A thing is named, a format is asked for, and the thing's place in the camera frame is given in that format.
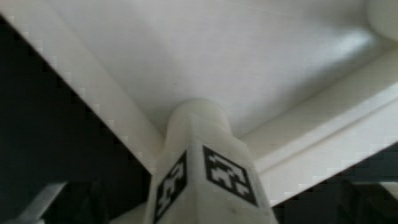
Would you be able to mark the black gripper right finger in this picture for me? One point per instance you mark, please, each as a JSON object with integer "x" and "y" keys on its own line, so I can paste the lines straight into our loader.
{"x": 368, "y": 204}

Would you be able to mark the white square tabletop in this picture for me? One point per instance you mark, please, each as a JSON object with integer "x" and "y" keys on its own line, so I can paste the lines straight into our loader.
{"x": 290, "y": 59}

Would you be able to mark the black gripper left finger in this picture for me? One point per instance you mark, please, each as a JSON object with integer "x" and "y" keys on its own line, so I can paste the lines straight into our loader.
{"x": 68, "y": 204}

